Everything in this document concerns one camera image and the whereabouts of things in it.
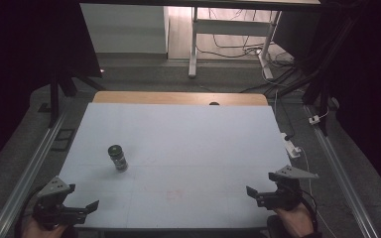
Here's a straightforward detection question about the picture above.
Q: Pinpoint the person's left hand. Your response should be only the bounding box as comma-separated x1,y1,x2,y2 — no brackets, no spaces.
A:
21,216,69,238

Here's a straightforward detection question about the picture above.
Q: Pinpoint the white desk frame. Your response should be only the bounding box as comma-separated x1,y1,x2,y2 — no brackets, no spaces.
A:
188,6,283,80

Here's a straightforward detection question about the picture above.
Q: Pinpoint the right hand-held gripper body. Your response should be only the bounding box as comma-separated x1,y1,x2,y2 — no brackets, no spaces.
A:
257,165,319,212

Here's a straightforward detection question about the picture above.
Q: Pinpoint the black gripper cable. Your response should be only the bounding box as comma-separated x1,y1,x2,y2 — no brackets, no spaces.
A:
14,186,46,238
298,188,319,234

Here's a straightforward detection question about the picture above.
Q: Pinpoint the white power strip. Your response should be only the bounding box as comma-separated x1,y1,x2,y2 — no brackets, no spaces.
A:
280,132,302,160

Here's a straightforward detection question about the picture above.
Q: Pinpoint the thin white cable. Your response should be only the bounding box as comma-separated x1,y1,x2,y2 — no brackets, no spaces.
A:
298,146,338,238

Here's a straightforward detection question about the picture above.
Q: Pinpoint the aluminium floor rail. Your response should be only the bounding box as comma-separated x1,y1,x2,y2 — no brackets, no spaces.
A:
0,108,69,238
303,104,380,238

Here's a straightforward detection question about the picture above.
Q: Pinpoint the person's right hand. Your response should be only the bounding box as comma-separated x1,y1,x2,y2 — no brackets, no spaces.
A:
272,202,316,238

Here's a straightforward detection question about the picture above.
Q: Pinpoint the black curtain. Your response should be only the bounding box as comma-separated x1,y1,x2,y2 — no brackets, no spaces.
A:
0,0,103,178
314,0,381,202

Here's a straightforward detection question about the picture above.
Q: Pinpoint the black stand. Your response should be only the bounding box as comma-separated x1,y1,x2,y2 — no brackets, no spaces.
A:
38,67,107,129
264,13,361,137

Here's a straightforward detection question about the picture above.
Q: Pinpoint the tangle of floor cables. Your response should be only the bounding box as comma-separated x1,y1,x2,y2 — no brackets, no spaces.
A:
196,8,296,95

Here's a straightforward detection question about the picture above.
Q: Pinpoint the white table cover sheet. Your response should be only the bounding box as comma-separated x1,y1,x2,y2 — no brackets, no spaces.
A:
59,101,292,230

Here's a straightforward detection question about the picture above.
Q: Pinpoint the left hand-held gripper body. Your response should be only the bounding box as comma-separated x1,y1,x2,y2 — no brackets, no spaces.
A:
32,176,87,231

